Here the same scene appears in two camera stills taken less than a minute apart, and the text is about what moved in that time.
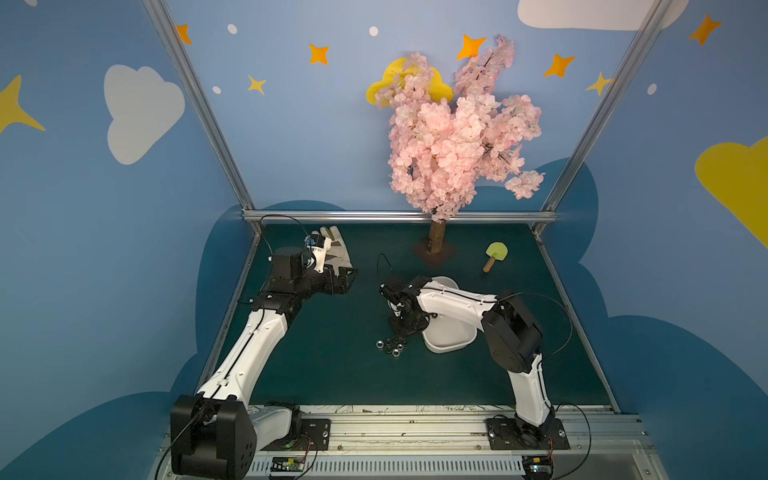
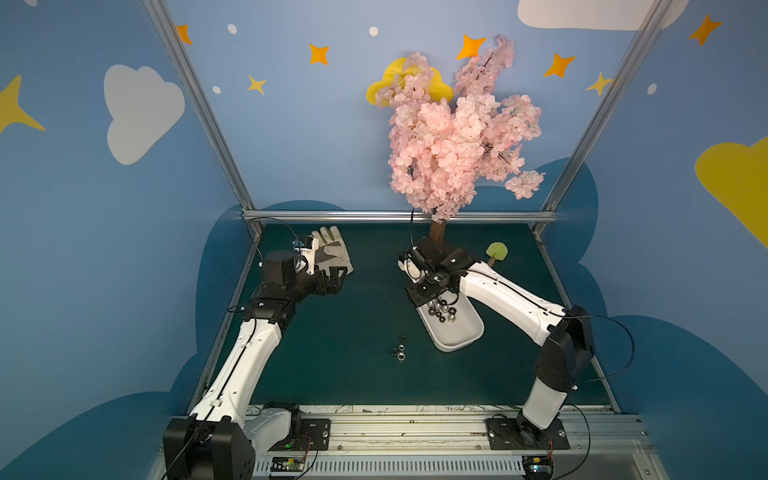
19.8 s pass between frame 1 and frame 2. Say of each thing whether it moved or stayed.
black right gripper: moved
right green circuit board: stayed
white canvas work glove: stayed
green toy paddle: stayed
